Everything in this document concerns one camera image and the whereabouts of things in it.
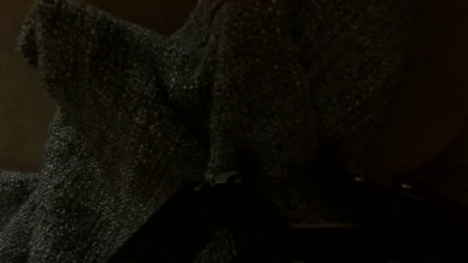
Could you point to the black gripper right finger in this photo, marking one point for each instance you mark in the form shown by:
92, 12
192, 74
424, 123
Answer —
399, 224

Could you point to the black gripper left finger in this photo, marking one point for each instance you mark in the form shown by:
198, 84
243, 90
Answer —
187, 223

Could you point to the grey cloth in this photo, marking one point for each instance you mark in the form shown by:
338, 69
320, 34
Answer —
285, 94

